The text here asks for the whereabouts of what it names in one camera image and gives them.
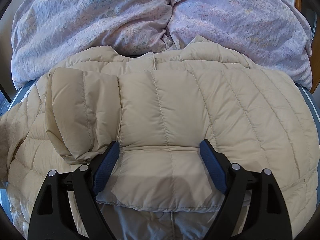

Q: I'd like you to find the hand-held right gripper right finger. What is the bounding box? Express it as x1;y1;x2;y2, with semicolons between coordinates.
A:
199;139;292;240

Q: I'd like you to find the cream puffer jacket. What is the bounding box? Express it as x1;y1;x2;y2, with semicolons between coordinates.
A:
0;35;319;240

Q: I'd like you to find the lilac floral duvet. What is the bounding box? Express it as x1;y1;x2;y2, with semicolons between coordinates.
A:
11;0;314;92

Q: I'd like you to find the blue white striped bed sheet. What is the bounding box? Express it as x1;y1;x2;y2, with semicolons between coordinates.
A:
0;81;320;240

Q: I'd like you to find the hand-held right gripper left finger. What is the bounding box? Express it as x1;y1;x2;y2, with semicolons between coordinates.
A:
27;141;120;240

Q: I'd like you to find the wooden window frame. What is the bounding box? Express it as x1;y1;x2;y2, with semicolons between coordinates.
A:
294;0;316;34

